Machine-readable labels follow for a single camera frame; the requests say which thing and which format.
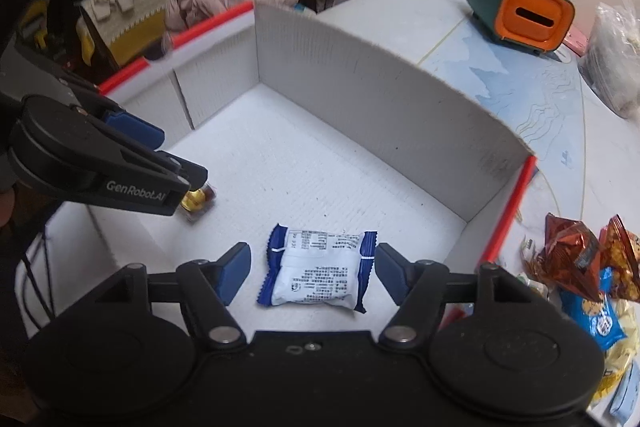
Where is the white cardboard box red edge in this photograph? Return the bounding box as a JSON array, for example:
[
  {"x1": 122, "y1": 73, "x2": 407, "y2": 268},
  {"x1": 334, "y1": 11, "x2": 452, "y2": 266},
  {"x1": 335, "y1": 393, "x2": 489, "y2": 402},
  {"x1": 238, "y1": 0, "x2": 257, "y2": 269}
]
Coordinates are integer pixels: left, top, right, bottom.
[{"x1": 15, "y1": 0, "x2": 539, "y2": 339}]

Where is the white and blue snack packet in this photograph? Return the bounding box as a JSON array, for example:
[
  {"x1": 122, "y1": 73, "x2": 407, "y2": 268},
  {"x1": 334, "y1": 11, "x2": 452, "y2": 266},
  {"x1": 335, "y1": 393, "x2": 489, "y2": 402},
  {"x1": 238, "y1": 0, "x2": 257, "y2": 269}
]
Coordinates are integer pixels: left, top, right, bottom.
[{"x1": 256, "y1": 223, "x2": 379, "y2": 314}]

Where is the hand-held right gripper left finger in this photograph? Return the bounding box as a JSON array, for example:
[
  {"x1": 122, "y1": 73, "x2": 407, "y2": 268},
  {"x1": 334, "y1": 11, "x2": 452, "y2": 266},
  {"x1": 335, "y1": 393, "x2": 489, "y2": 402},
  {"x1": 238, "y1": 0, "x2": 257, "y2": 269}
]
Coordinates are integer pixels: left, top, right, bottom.
[{"x1": 95, "y1": 242, "x2": 252, "y2": 351}]

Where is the black cable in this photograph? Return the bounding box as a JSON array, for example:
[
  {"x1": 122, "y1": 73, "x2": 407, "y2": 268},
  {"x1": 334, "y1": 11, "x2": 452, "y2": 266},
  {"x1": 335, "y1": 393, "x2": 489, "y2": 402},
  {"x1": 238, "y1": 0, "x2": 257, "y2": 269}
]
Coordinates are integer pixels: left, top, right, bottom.
[{"x1": 17, "y1": 227, "x2": 59, "y2": 333}]

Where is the light blue snack packet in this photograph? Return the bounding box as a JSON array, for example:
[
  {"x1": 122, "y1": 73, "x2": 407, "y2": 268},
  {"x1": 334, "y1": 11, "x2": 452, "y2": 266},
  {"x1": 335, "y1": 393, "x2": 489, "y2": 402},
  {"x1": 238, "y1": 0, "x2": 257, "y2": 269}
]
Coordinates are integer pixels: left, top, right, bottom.
[{"x1": 607, "y1": 364, "x2": 640, "y2": 424}]

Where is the gold candy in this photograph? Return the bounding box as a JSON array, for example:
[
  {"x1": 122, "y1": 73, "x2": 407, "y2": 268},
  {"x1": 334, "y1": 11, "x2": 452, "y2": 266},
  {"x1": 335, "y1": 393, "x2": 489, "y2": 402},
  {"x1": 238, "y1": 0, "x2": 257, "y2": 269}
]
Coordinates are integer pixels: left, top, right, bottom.
[{"x1": 179, "y1": 184, "x2": 219, "y2": 224}]

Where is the orange-brown foil snack bag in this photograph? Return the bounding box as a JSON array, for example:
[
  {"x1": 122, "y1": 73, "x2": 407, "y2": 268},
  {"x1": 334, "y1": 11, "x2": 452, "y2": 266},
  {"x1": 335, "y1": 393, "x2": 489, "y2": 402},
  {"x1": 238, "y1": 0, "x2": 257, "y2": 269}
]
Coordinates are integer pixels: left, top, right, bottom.
[{"x1": 520, "y1": 213, "x2": 609, "y2": 303}]

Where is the cream knitted cloth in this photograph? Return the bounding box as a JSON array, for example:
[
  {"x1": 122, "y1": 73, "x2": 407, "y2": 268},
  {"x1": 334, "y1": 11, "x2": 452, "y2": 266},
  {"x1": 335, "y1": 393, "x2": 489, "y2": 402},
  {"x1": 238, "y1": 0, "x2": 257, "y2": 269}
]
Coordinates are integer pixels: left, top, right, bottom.
[{"x1": 79, "y1": 0, "x2": 187, "y2": 68}]

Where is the cream yellow snack packet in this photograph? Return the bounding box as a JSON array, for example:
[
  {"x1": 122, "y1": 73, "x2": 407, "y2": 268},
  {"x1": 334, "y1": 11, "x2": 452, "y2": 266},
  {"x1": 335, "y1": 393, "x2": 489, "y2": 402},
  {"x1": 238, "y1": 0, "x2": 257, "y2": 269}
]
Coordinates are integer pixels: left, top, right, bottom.
[{"x1": 600, "y1": 297, "x2": 640, "y2": 404}]

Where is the clear plastic bag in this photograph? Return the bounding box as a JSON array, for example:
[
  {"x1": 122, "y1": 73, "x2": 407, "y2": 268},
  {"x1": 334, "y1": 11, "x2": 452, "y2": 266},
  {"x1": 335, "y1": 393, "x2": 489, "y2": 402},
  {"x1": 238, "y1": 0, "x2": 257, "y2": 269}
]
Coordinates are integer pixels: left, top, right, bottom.
[{"x1": 577, "y1": 0, "x2": 640, "y2": 120}]

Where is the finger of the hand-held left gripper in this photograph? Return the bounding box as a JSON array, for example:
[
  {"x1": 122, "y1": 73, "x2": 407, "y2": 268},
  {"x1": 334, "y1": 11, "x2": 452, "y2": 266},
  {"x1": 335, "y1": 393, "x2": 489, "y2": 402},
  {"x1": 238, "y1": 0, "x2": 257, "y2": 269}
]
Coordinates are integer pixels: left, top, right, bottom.
[
  {"x1": 97, "y1": 127, "x2": 209, "y2": 218},
  {"x1": 12, "y1": 38, "x2": 166, "y2": 150}
]

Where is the red and yellow snack bag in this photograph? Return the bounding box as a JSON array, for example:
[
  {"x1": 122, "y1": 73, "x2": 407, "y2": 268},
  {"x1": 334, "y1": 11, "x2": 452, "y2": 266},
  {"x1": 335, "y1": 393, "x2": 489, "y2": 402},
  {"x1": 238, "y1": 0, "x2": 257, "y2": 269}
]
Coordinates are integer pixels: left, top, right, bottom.
[{"x1": 597, "y1": 214, "x2": 640, "y2": 306}]

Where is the green orange pen holder box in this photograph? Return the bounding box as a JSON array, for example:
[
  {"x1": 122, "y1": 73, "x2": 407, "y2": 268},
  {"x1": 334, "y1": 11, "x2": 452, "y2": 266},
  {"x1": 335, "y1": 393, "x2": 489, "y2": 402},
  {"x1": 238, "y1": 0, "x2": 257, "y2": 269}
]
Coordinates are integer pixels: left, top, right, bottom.
[{"x1": 465, "y1": 0, "x2": 576, "y2": 56}]

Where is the pink folder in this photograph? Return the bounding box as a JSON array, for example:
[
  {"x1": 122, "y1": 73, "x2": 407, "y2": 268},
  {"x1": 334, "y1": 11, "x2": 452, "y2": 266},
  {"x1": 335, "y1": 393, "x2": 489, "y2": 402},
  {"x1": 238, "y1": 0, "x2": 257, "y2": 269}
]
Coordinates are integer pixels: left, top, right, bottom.
[{"x1": 561, "y1": 27, "x2": 594, "y2": 57}]

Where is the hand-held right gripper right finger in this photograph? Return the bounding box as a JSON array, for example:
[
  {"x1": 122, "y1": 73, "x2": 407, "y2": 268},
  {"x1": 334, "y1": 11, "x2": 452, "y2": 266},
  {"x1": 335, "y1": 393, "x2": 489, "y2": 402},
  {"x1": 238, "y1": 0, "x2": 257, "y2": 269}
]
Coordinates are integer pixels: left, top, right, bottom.
[{"x1": 375, "y1": 243, "x2": 549, "y2": 351}]

